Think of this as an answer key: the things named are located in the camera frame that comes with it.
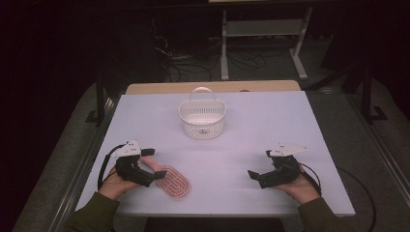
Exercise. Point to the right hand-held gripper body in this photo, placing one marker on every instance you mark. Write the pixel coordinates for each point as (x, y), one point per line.
(280, 170)

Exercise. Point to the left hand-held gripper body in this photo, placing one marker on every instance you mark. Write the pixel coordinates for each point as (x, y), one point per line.
(132, 170)

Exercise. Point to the pink hairbrush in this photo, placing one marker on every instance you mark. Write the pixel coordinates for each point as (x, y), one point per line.
(172, 182)

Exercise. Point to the white plastic basket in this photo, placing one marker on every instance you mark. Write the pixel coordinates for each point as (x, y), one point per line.
(202, 117)

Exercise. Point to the person's left hand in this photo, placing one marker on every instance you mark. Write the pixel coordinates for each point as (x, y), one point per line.
(112, 187)

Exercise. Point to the person's right hand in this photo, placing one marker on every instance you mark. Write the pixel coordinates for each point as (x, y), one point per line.
(299, 188)

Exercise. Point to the white foam board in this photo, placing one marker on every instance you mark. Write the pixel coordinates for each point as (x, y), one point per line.
(225, 161)

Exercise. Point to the black metal stand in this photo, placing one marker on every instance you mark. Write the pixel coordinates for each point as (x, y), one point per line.
(367, 96)
(100, 103)

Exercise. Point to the white metal desk frame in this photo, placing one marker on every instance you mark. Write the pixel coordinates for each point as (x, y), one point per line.
(264, 29)

